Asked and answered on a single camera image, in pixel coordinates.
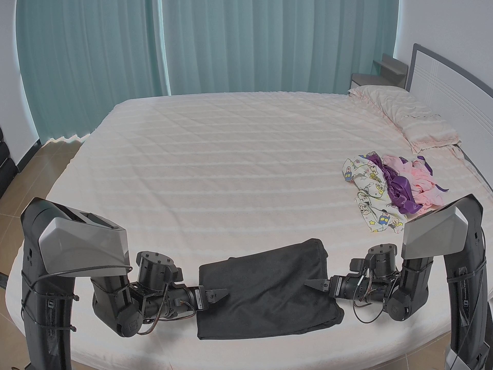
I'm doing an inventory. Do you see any blue-green curtain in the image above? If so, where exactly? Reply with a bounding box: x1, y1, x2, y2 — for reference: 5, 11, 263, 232
15, 0, 172, 143
160, 0, 401, 95

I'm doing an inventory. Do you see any black cable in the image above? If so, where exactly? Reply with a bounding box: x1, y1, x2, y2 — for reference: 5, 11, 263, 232
21, 264, 134, 311
352, 301, 386, 325

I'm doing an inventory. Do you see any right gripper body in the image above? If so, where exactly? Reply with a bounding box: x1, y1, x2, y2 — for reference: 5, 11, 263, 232
328, 274, 365, 300

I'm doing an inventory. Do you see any dark grey chest of drawers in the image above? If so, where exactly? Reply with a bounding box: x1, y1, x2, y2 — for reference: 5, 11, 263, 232
0, 127, 17, 199

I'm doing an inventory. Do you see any cream pillow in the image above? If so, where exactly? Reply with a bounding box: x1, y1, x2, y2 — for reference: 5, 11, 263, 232
348, 85, 462, 154

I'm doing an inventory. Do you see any bed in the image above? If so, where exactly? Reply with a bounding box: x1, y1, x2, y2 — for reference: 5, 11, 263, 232
6, 43, 493, 365

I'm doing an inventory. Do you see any white printed garment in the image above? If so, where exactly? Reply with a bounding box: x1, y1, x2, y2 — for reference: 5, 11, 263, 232
342, 153, 407, 233

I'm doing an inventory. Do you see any pink garment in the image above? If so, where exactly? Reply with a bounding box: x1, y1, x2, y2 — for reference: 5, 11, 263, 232
385, 156, 444, 215

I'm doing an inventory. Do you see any grey bedside table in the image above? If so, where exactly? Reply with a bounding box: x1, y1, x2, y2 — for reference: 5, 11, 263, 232
351, 53, 409, 89

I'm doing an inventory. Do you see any purple satin garment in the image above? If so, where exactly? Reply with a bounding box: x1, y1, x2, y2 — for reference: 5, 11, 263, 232
366, 152, 450, 215

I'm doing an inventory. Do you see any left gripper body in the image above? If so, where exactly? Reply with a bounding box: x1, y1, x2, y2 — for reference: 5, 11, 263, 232
169, 285, 210, 312

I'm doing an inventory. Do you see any black T-shirt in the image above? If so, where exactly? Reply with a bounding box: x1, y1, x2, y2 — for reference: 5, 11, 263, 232
196, 238, 344, 340

